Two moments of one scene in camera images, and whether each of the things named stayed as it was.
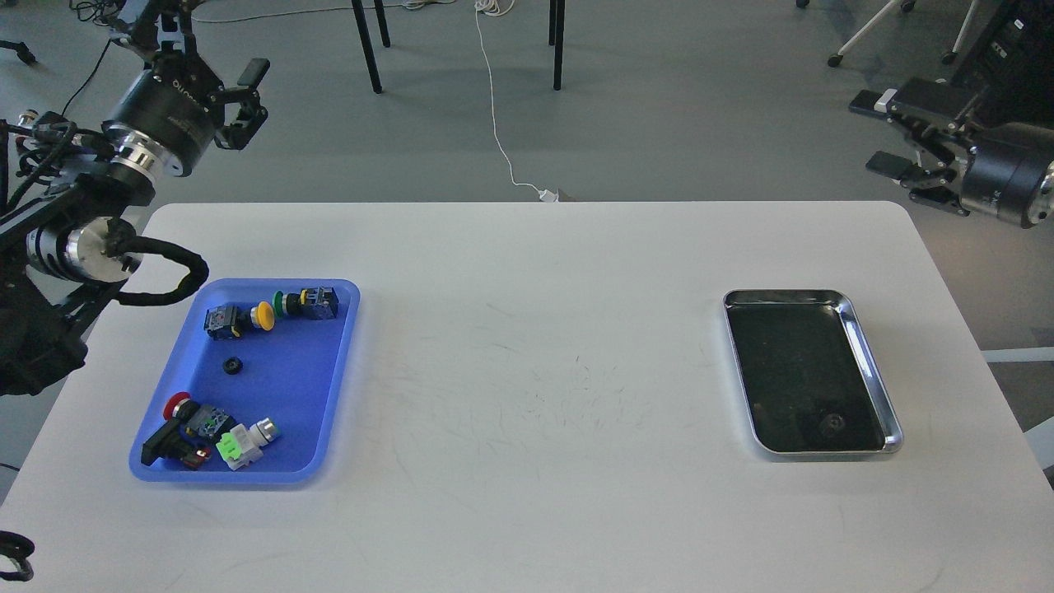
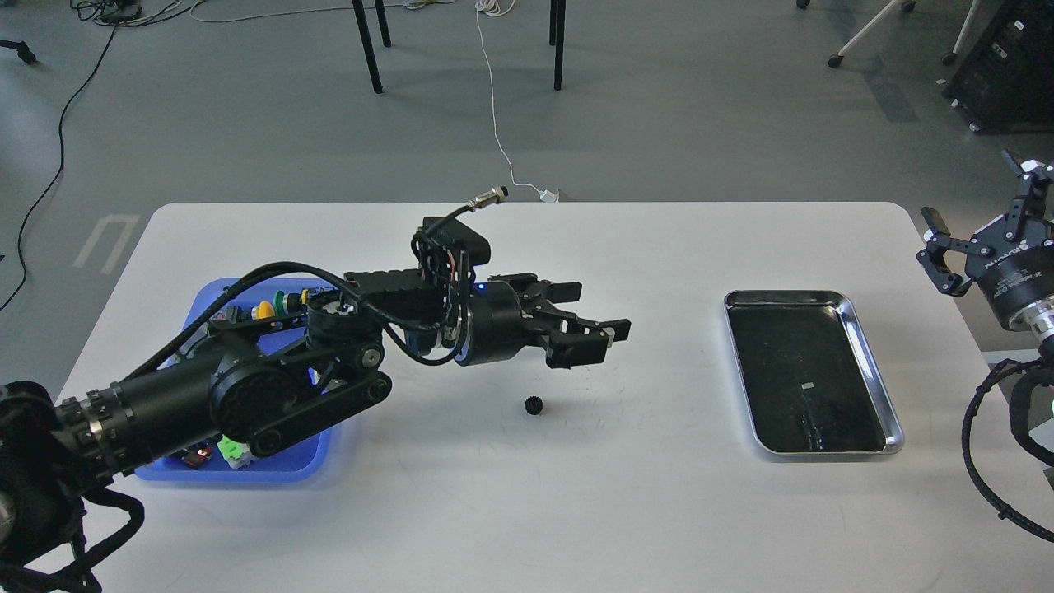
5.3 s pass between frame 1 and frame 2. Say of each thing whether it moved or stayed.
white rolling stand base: stayed
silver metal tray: stayed
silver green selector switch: stayed
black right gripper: moved
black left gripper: moved
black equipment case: stayed
